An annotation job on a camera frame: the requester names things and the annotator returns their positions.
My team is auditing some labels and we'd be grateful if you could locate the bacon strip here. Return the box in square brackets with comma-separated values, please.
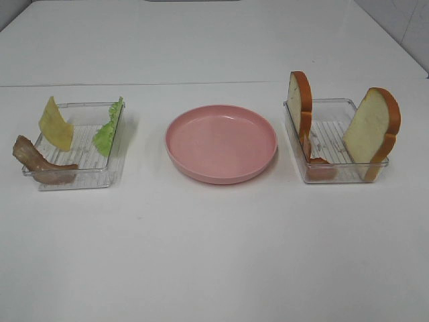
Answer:
[12, 135, 78, 184]
[302, 129, 337, 182]

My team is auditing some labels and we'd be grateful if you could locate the bread slice with brown crust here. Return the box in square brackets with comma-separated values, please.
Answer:
[287, 71, 312, 161]

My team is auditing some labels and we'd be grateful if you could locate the green lettuce leaf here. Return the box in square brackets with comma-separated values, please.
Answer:
[93, 97, 123, 157]

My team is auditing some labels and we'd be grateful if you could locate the pink round plate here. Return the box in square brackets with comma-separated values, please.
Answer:
[165, 105, 278, 184]

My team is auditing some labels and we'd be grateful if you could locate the right clear plastic tray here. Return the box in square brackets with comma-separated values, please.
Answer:
[284, 98, 389, 184]

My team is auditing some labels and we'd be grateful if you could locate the clear plastic tray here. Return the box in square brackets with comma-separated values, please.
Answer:
[21, 102, 125, 191]
[284, 98, 389, 184]

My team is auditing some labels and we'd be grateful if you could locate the left clear plastic tray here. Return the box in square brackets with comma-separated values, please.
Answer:
[21, 102, 125, 191]

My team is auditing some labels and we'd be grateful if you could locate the yellow cheese slice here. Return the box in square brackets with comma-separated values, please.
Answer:
[38, 96, 74, 152]

